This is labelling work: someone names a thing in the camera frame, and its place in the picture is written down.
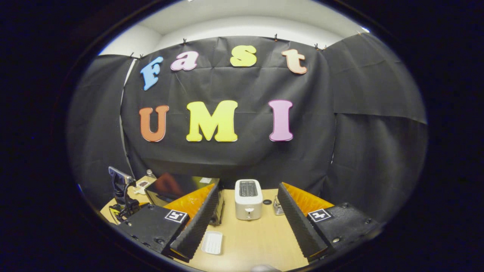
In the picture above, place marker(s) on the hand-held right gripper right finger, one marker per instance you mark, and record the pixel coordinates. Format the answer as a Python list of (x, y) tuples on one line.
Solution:
[(298, 226)]

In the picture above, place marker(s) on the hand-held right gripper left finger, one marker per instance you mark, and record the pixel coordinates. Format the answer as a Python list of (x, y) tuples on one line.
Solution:
[(196, 226)]

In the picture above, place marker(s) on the black electric oven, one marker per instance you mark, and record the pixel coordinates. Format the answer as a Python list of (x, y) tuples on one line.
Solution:
[(177, 187)]

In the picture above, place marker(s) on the white divided snack plate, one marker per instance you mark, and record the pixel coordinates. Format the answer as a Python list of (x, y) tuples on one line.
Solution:
[(143, 185)]

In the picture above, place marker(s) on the small white rectangular tray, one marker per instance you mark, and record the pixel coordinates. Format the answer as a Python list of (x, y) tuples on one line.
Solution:
[(212, 242)]

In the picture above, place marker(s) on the clear plastic water bottle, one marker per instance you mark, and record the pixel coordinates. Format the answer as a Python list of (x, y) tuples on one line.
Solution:
[(150, 173)]

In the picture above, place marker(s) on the white toaster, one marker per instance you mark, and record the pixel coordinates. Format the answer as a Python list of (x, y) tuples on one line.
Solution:
[(248, 202)]

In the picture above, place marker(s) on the black backdrop cloth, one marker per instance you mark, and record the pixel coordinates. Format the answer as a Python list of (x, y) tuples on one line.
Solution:
[(234, 158)]

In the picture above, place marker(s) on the row of small cloth clips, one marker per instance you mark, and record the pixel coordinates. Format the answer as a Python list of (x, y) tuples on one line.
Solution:
[(275, 37)]

